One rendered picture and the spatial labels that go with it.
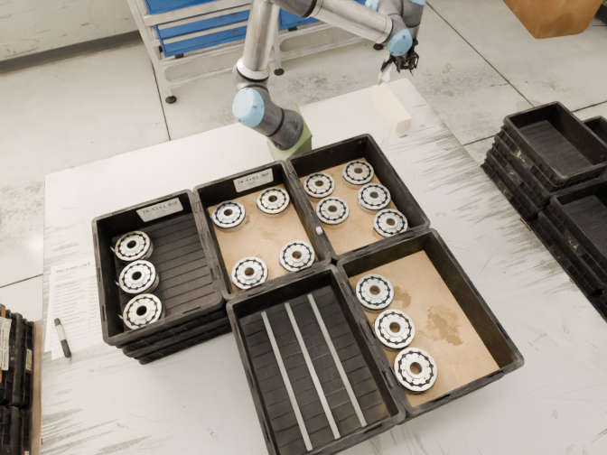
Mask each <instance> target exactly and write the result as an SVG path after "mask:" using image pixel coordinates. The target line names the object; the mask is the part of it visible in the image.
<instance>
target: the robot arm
mask: <svg viewBox="0 0 607 455"><path fill-rule="evenodd" d="M280 7H281V8H282V9H284V10H286V11H287V12H289V13H292V14H295V15H297V16H300V17H303V18H305V19H306V18H309V17H310V16H311V17H314V18H316V19H319V20H321V21H324V22H326V23H329V24H332V25H334V26H337V27H339V28H341V29H344V30H346V31H349V32H351V33H355V34H357V35H359V36H362V37H364V38H367V39H369V40H372V41H374V42H378V43H380V44H382V45H384V46H387V49H388V51H389V52H390V53H389V55H388V56H387V57H386V58H385V60H384V61H383V63H382V66H381V69H380V73H379V76H378V85H380V84H381V82H382V80H384V81H386V82H389V81H390V72H391V71H392V69H393V65H392V64H391V63H392V61H393V62H394V63H395V65H396V66H397V72H398V73H400V71H401V70H410V73H411V74H412V76H413V77H414V76H415V72H416V73H417V74H418V71H417V69H416V67H417V63H418V60H419V55H418V54H417V53H416V52H415V46H416V45H418V40H417V39H416V38H417V35H418V32H419V27H420V23H421V20H422V15H423V11H424V7H425V0H368V1H367V2H366V4H365V5H361V4H359V3H357V2H355V1H353V0H252V2H251V7H250V13H249V18H248V25H247V35H246V40H245V47H244V52H243V57H242V58H240V59H239V60H238V63H237V64H236V65H235V67H234V69H233V75H232V79H233V84H234V86H235V90H236V96H235V98H234V100H233V101H234V104H232V112H233V115H234V117H235V118H236V119H237V120H238V121H239V122H240V123H241V124H242V125H244V126H246V127H249V128H251V129H253V130H254V131H256V132H258V133H260V134H262V135H263V136H265V137H266V138H267V139H268V140H269V141H270V143H271V144H272V145H273V146H274V147H276V148H277V149H279V150H282V151H284V150H288V149H290V148H292V147H293V146H294V145H295V144H296V143H297V142H298V141H299V139H300V137H301V135H302V133H303V130H304V120H303V118H302V116H301V115H300V114H299V113H297V112H296V111H293V110H290V109H285V108H281V107H279V106H278V105H276V104H275V103H273V102H272V100H271V97H270V95H269V91H268V87H267V82H268V79H269V75H270V67H269V65H268V64H267V63H268V59H269V54H270V51H271V47H272V42H273V39H274V34H275V27H276V23H277V18H278V15H279V11H280ZM416 59H417V62H416ZM415 62H416V64H415Z"/></svg>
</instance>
